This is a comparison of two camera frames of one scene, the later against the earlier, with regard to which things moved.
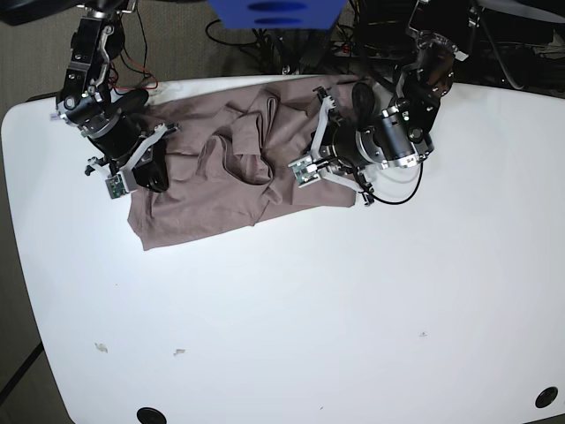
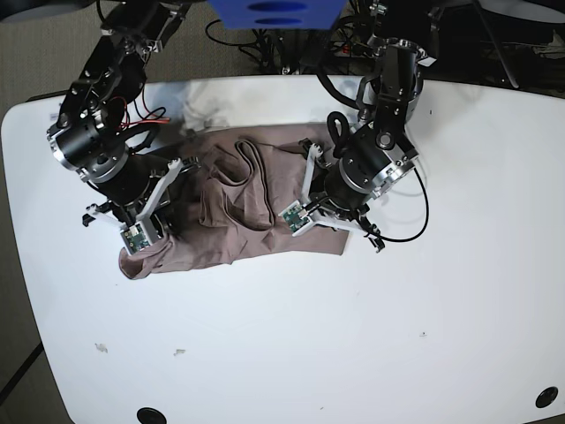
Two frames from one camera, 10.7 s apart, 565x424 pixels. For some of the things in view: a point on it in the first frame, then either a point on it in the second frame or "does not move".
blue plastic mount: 306,15 does not move
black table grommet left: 150,415 does not move
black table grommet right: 546,397 does not move
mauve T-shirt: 229,160 → 249,174
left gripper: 337,150 → 325,214
